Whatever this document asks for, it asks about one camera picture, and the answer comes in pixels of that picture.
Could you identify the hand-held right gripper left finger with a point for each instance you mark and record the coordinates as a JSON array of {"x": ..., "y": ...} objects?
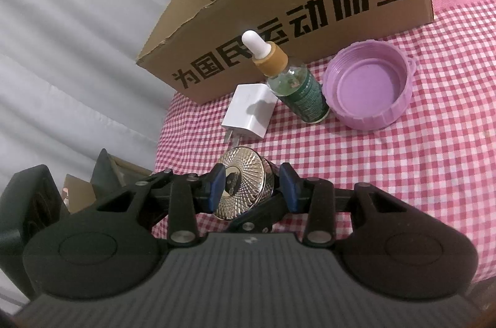
[{"x": 217, "y": 189}]

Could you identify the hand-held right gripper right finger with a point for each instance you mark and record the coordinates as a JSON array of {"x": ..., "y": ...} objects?
[{"x": 288, "y": 185}]

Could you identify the gold lid cosmetic jar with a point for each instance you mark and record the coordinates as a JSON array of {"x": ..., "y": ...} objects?
[{"x": 248, "y": 181}]

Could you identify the white charger plug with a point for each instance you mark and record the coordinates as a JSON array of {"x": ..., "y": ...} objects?
[{"x": 248, "y": 111}]

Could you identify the green glass dropper bottle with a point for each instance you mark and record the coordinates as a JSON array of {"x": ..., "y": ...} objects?
[{"x": 302, "y": 92}]

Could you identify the purple plastic lid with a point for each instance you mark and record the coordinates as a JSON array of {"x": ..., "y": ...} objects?
[{"x": 364, "y": 88}]

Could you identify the pink checkered bed sheet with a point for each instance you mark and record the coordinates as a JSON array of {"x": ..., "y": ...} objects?
[{"x": 387, "y": 165}]

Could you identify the brown cardboard piece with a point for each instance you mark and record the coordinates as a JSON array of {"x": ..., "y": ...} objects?
[{"x": 77, "y": 192}]

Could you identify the black box-shaped object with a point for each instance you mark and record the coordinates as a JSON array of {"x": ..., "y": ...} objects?
[{"x": 27, "y": 219}]

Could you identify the white curtain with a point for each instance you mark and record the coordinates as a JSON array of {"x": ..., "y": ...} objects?
[{"x": 77, "y": 41}]

